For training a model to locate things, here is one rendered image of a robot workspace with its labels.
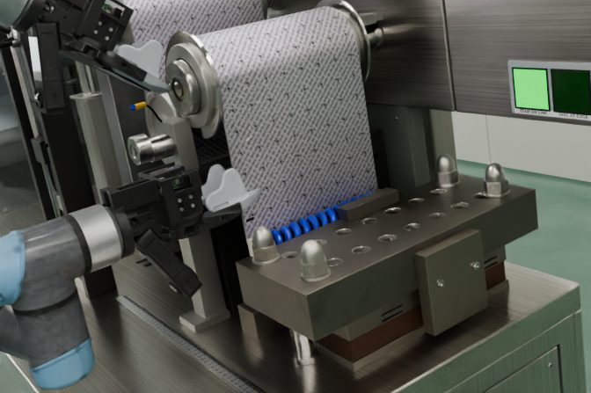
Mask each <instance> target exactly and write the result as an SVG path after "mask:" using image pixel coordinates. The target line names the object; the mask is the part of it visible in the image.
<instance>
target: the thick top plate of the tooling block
mask: <svg viewBox="0 0 591 393"><path fill-rule="evenodd" d="M458 178H459V179H460V183H459V184H458V185H456V186H449V187H440V186H437V185H436V184H435V182H436V180H433V181H431V182H428V183H426V184H424V185H422V186H418V187H416V188H413V189H412V190H409V191H407V192H405V193H401V194H399V195H398V197H399V201H398V202H396V203H394V204H391V205H389V206H388V207H384V208H381V209H379V210H377V211H375V212H373V213H370V214H368V215H364V216H363V217H360V218H358V219H356V220H353V221H351V222H346V221H343V220H340V219H338V220H337V221H335V222H331V223H328V224H326V225H325V226H322V227H320V228H317V229H314V230H312V231H310V232H307V233H305V234H302V235H300V236H298V237H295V238H292V239H290V240H288V241H286V242H283V243H281V244H277V245H276V250H277V252H278V253H280V255H281V258H280V259H279V260H278V261H276V262H274V263H272V264H269V265H264V266H258V265H254V264H253V263H252V259H253V257H252V256H250V257H247V258H243V259H241V260H239V261H237V262H236V266H237V274H238V278H239V283H240V287H241V292H242V296H243V301H244V304H246V305H248V306H250V307H252V308H254V309H255V310H257V311H259V312H261V313H263V314H264V315H266V316H268V317H271V318H272V319H273V320H275V321H277V322H279V323H281V324H283V325H285V326H287V327H288V328H290V329H291V330H293V331H296V332H298V333H300V334H301V335H303V336H304V337H306V338H309V339H310V340H312V341H317V340H319V339H321V338H323V337H325V336H327V335H329V334H331V333H333V332H335V331H337V330H339V329H341V328H342V327H344V326H346V325H348V324H350V323H352V322H354V321H356V320H358V319H360V318H362V317H364V316H366V315H368V314H370V313H372V312H374V311H376V310H378V309H380V308H382V307H384V306H386V305H388V304H390V303H392V302H394V301H396V300H398V299H400V298H402V297H404V296H406V295H409V294H410V293H412V292H413V291H415V290H417V289H419V285H418V279H417V272H416V265H415V258H414V253H416V252H418V251H421V250H423V249H425V248H427V247H428V246H430V245H433V244H436V243H438V242H440V241H441V240H443V239H445V238H448V237H451V236H453V235H455V234H456V233H458V232H460V231H463V230H465V229H468V228H473V229H478V230H480V231H481V240H482V248H483V257H484V256H485V255H486V254H488V253H490V252H492V251H495V250H497V249H499V248H500V247H502V246H504V245H506V244H509V243H511V242H513V241H514V240H516V239H518V238H520V237H523V236H525V235H527V234H528V233H530V232H532V231H534V230H536V229H538V220H537V209H536V189H533V188H528V187H524V186H515V185H510V184H508V189H509V190H510V194H509V195H507V196H505V197H500V198H488V197H485V196H484V191H485V189H484V179H483V178H475V177H470V176H465V175H461V174H458ZM311 239H313V240H316V241H318V242H319V243H320V244H321V246H322V248H323V251H324V255H325V257H326V260H327V266H328V268H329V269H330V270H331V275H330V276H329V277H328V278H326V279H324V280H319V281H305V280H302V279H301V273H302V272H303V269H302V265H301V259H302V255H301V249H302V246H303V244H304V243H305V242H306V241H307V240H311Z"/></svg>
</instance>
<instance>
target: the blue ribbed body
mask: <svg viewBox="0 0 591 393"><path fill-rule="evenodd" d="M372 193H373V192H371V191H370V192H367V193H366V195H364V194H361V195H359V197H358V199H359V198H362V197H364V196H367V195H369V194H372ZM358 199H356V198H352V199H351V200H350V201H349V202H351V201H354V200H358ZM349 202H348V201H343V202H342V204H341V206H342V205H345V204H347V203H349ZM337 207H340V205H339V204H337V205H334V207H333V208H327V209H326V210H325V211H324V212H321V211H319V212H317V213H316V216H315V215H309V216H308V217H307V220H305V219H303V218H302V219H299V221H298V223H296V222H291V223H290V224H289V226H288V227H287V226H281V227H280V230H279V231H280V232H279V231H278V230H277V229H273V230H272V231H271V233H272V235H273V239H274V241H275V245H277V244H281V243H283V242H286V241H288V240H290V239H292V238H295V237H298V236H300V235H302V234H305V233H307V232H310V231H312V230H314V229H317V228H320V227H322V226H325V225H326V224H328V223H331V222H335V221H337V220H338V219H339V215H338V209H337Z"/></svg>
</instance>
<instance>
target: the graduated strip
mask: <svg viewBox="0 0 591 393"><path fill-rule="evenodd" d="M114 300H115V301H116V302H117V303H119V304H120V305H121V306H123V307H124V308H125V309H127V310H129V311H130V312H131V313H133V314H134V315H135V316H137V317H138V318H140V319H141V320H142V321H143V322H144V323H146V324H147V325H149V326H150V327H151V328H153V329H154V330H155V331H157V332H158V333H160V334H161V335H163V336H164V337H165V338H167V339H168V340H170V341H171V342H172V343H173V344H174V345H176V346H177V347H179V348H180V349H181V350H183V351H184V352H185V353H187V354H188V355H190V356H191V357H193V358H194V359H195V360H197V361H198V362H199V363H200V364H201V365H203V366H204V367H205V368H207V369H209V370H210V371H211V372H213V373H214V374H215V375H217V376H218V377H220V378H221V379H223V380H224V381H225V382H227V383H228V384H229V385H230V386H231V387H233V388H234V389H236V390H237V391H239V392H240V393H266V392H265V391H264V390H262V389H261V388H259V387H258V386H256V385H255V384H254V383H252V382H250V381H249V380H247V379H246V378H245V377H243V376H242V375H241V374H239V373H238V372H237V371H235V370H234V369H232V368H230V367H229V366H228V365H226V364H225V363H223V362H222V361H220V360H218V359H217V358H216V357H215V356H214V355H212V354H211V353H209V352H208V351H206V350H205V349H203V348H202V347H200V346H199V345H197V344H196V343H194V342H193V341H192V340H191V339H189V338H188V337H186V336H185V335H183V334H182V333H180V332H179V331H177V330H176V329H174V328H173V327H171V326H170V325H169V324H167V323H166V322H165V321H163V320H162V319H161V318H159V317H157V316H156V315H154V314H153V313H152V312H150V311H149V310H147V309H145V308H144V307H143V306H142V305H141V304H139V303H138V302H136V301H134V300H133V299H132V298H130V297H129V296H127V295H123V296H120V297H118V298H115V299H114Z"/></svg>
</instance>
